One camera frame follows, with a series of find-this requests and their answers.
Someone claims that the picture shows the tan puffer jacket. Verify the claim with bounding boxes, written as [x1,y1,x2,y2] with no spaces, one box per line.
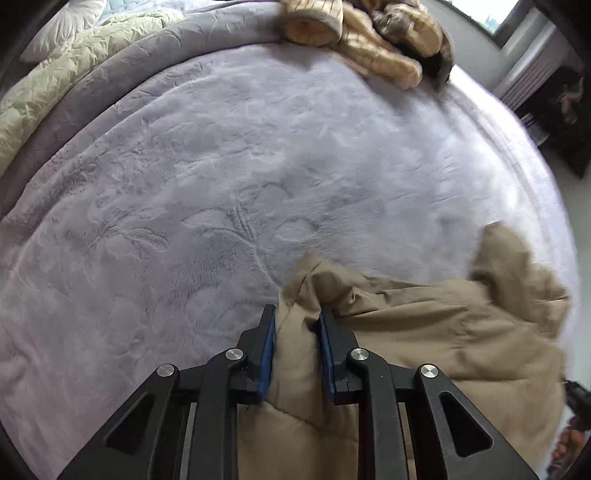
[238,223,570,479]

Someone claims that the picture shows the beige striped clothes pile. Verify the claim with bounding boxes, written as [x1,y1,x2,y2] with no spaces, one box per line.
[283,0,455,90]

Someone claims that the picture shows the lavender embossed bedspread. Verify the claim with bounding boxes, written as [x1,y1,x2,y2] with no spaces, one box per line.
[1,3,579,479]

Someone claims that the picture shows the white radiator under window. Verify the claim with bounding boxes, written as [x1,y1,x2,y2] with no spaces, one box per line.
[493,22,570,110]

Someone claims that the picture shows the cream quilted blanket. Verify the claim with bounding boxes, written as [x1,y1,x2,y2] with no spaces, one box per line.
[1,8,184,171]

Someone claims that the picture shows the round cream pillow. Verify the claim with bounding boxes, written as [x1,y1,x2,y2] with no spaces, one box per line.
[19,0,107,64]

